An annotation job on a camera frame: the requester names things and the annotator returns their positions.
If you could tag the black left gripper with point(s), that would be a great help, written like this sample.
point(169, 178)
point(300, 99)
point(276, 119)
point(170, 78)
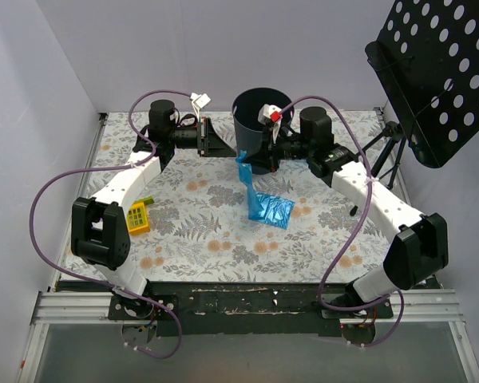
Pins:
point(202, 136)

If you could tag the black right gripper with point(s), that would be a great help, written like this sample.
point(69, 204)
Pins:
point(272, 148)

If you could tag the blue plastic trash bag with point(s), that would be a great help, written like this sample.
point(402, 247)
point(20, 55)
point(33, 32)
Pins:
point(263, 208)

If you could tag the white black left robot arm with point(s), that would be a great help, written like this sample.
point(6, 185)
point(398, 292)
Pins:
point(99, 233)

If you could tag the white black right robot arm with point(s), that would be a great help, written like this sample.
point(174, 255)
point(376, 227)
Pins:
point(418, 242)

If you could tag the dark grey trash bin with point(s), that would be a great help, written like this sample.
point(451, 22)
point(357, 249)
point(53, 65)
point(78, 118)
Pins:
point(245, 111)

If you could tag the floral patterned table mat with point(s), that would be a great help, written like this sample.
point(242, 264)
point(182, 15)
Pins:
point(200, 230)

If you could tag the yellow toy block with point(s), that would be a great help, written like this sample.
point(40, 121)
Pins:
point(137, 217)

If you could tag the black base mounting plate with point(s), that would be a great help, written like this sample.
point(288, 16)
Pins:
point(205, 308)

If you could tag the black perforated music stand tray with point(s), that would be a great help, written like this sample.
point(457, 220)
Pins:
point(426, 57)

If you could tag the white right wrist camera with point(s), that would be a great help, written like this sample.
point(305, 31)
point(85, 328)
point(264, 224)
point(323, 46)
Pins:
point(271, 116)

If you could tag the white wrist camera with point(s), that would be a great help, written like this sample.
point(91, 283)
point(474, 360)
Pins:
point(271, 116)
point(199, 101)

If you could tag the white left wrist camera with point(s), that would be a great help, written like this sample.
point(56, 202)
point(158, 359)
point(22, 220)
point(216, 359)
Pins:
point(199, 101)

